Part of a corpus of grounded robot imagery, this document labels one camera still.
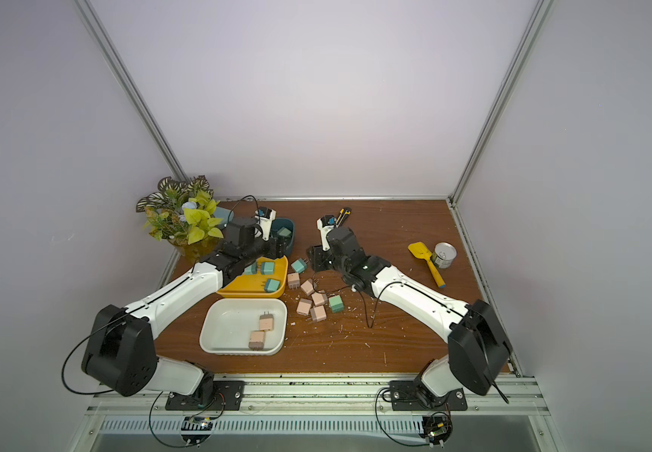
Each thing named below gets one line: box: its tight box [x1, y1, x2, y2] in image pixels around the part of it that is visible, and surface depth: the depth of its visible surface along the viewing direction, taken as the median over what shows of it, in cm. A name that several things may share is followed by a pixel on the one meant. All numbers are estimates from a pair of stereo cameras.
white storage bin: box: [198, 297, 289, 356], surface depth 86 cm
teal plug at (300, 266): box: [291, 258, 309, 275], surface depth 99 cm
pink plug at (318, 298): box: [310, 291, 328, 307], surface depth 91 cm
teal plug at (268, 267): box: [261, 261, 276, 275], surface depth 99 cm
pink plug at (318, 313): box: [309, 305, 327, 323], surface depth 88 cm
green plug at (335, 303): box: [327, 294, 345, 314], surface depth 90 cm
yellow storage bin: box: [216, 255, 290, 299], surface depth 95 cm
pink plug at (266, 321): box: [259, 310, 275, 332], surface depth 86 cm
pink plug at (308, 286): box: [299, 277, 315, 297], surface depth 94 cm
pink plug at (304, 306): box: [295, 298, 313, 316], surface depth 90 cm
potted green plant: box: [135, 175, 224, 266], surface depth 89 cm
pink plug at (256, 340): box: [247, 329, 266, 352], surface depth 83 cm
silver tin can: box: [431, 242, 457, 270], surface depth 99 cm
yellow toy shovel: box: [407, 241, 447, 290], surface depth 103 cm
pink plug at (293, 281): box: [287, 273, 301, 290], surface depth 94 cm
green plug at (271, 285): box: [263, 278, 281, 293], surface depth 94 cm
